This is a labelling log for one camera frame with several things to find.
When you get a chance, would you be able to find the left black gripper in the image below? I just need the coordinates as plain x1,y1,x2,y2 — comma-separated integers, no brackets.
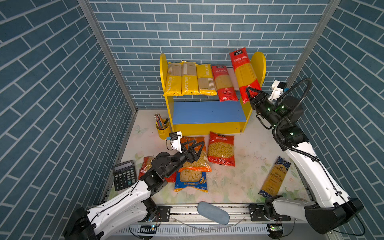
163,140,204,180

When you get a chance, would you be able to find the grey blue pouch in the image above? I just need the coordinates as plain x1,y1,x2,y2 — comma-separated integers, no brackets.
197,202,230,225

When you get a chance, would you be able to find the red fusilli bag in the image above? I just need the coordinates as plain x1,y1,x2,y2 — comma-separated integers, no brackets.
208,132,236,167
138,157,177,183

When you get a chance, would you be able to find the black calculator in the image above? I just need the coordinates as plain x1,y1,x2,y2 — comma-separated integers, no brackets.
112,161,137,191

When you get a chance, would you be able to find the yellow pencil cup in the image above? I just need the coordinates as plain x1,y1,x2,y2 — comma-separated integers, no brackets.
156,119,172,140

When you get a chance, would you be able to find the coloured pencils bunch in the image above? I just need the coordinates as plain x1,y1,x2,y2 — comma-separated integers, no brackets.
154,114,169,130

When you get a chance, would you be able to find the dark blue spaghetti bag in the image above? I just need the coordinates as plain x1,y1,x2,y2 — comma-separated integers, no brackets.
259,157,292,199

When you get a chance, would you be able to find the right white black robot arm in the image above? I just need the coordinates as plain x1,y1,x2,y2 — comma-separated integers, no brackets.
245,78,364,234

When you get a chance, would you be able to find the orange macaroni bag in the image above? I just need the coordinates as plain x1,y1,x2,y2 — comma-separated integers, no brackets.
179,136,212,173

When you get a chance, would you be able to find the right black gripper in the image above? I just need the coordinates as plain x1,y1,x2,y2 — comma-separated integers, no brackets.
248,86,283,132

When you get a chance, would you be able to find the aluminium rail base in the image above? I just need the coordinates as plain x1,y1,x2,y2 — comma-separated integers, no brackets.
89,201,334,238

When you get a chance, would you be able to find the blue macaroni bag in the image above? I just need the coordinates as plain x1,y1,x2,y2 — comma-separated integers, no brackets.
174,170,208,192

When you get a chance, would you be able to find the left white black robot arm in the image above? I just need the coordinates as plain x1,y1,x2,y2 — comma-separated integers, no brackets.
63,141,205,240

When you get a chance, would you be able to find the yellow spaghetti bag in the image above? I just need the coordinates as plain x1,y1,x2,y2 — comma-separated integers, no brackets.
164,63,182,97
182,61,199,96
196,64,217,96

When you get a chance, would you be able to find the yellow pink blue shelf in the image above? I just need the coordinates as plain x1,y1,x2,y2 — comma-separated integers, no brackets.
160,52,267,136

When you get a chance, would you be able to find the red spaghetti bag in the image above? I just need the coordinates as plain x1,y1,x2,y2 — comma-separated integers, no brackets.
230,48,261,104
212,66,239,102

